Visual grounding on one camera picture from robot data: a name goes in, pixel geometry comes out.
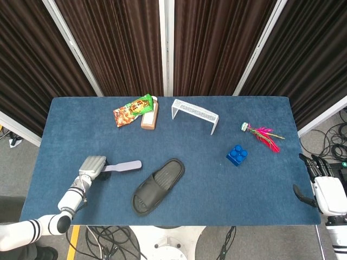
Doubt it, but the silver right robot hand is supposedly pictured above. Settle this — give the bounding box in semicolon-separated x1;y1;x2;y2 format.
292;153;347;216

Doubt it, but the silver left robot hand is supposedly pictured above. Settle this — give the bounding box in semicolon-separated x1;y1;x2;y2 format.
78;155;111;181

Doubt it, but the grey shoehorn paddle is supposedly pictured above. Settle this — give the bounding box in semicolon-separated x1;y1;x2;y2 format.
102;160;143;173

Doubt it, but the black rubber slipper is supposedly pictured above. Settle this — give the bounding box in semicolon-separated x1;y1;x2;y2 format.
131;158;185;217

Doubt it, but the blue carpet table mat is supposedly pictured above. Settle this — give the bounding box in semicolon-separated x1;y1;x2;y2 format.
19;96;322;226

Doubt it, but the orange green snack bag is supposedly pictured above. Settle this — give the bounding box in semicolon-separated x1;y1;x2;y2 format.
113;93;154;128

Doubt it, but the brown white bar block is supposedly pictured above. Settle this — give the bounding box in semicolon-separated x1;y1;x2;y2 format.
140;95;159;131

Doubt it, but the yellow floor tape strip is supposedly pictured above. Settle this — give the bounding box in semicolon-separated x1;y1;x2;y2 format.
66;225;81;260

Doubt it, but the white floor plug box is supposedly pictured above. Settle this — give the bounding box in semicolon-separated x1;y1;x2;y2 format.
9;132;24;149

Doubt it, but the blue plastic building block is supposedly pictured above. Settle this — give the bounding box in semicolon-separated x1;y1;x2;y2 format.
226;145;248;167

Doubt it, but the pink feather shuttlecock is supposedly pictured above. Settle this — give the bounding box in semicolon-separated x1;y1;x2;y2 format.
241;122;286;153

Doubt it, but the brown pleated curtain panel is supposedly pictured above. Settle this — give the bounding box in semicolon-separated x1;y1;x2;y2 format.
0;0;97;138
238;0;347;131
173;0;279;97
54;0;165;98

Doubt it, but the black floor cable bundle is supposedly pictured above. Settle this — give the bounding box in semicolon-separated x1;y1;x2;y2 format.
300;107;347;163
69;226;149;260

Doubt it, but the white partition frame rail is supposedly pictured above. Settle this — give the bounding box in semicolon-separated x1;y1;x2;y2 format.
297;102;347;138
0;110;42;147

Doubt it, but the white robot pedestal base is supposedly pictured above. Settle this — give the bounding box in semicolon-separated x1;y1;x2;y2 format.
128;225;207;260

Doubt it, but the black braided floor cable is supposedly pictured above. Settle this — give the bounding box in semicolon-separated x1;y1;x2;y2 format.
215;226;236;260

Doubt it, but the white wire mesh goal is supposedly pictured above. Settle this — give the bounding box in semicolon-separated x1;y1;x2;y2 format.
171;99;220;135

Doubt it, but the white partition frame post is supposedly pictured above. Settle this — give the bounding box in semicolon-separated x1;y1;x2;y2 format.
232;0;288;96
42;0;104;98
158;0;175;98

